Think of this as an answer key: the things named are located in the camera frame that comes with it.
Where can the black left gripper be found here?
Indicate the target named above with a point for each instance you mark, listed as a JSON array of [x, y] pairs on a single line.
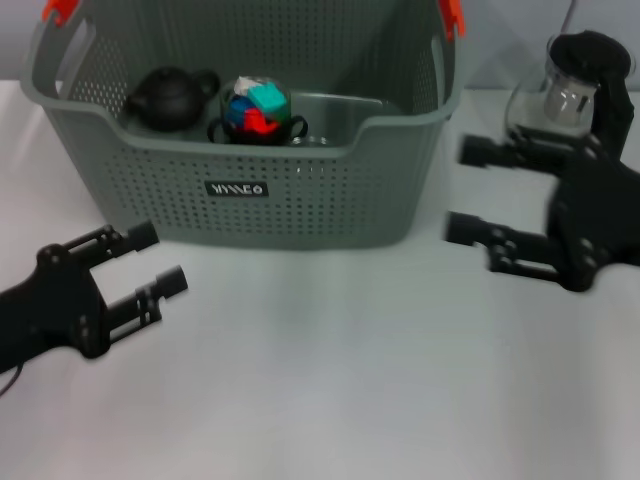
[[50, 310]]

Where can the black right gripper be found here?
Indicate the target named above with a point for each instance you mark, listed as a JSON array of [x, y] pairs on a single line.
[[595, 210]]

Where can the glass teacup black holder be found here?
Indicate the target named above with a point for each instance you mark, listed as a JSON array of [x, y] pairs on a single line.
[[310, 141], [301, 120], [225, 127]]

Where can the blue square brick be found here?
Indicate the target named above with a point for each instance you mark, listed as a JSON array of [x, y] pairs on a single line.
[[237, 112]]

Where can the orange-red sloped brick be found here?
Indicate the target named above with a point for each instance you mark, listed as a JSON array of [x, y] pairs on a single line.
[[257, 122]]

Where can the white brick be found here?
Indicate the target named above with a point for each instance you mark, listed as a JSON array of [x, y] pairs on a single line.
[[244, 86]]

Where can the teal square plate brick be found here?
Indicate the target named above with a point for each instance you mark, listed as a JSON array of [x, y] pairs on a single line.
[[267, 99]]

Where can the grey perforated storage bin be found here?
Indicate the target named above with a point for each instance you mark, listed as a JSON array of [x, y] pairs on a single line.
[[300, 210]]

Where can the dark clay teapot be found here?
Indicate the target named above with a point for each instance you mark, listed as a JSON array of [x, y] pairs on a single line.
[[167, 100]]

